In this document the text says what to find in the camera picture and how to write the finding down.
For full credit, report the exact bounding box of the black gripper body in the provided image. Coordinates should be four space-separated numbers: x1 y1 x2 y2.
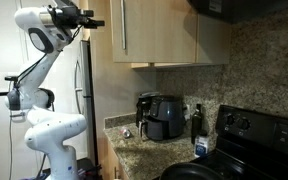
48 5 85 30

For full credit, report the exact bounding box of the wooden cabinet door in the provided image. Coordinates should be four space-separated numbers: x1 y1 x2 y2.
109 0 199 65

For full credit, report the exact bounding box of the black air fryer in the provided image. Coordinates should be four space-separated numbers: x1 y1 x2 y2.
139 94 187 142

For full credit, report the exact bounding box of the dark robot base platform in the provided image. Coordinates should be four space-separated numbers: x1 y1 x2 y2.
18 157 102 180

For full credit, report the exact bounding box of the stainless steel refrigerator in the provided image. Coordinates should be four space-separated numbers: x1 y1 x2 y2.
73 39 97 165

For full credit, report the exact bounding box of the tall wooden side panel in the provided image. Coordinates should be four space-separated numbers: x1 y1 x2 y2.
78 0 157 168

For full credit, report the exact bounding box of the white backsplash outlet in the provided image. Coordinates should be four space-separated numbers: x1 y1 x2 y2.
182 104 191 122

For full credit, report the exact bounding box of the wooden base cabinet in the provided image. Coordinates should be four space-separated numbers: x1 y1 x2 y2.
97 131 131 180

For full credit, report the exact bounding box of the dark glass bottle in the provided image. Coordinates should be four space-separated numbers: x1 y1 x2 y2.
190 103 205 145

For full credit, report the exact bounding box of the range hood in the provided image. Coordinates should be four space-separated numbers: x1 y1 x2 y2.
187 0 288 25

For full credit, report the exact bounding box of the white and blue carton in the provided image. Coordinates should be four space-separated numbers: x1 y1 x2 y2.
193 130 210 159

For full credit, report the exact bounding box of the black frying pan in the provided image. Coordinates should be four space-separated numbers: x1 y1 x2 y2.
159 161 226 180

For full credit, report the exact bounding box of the black electric stove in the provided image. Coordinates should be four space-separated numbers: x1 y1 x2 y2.
152 104 288 180

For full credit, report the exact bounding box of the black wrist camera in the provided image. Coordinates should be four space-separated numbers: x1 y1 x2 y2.
53 0 96 18

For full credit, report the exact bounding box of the metal cabinet door handle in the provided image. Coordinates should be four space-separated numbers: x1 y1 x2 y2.
119 0 127 51

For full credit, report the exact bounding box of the curved refrigerator door handle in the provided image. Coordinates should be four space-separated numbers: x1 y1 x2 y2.
73 59 86 121

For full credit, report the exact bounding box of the grey door handle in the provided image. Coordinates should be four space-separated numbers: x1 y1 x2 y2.
9 112 27 118

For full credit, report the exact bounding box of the wooden wall cabinet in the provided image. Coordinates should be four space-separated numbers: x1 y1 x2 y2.
130 0 232 70

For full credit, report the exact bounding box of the metal base cabinet handle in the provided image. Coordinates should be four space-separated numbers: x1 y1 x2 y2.
113 166 121 180

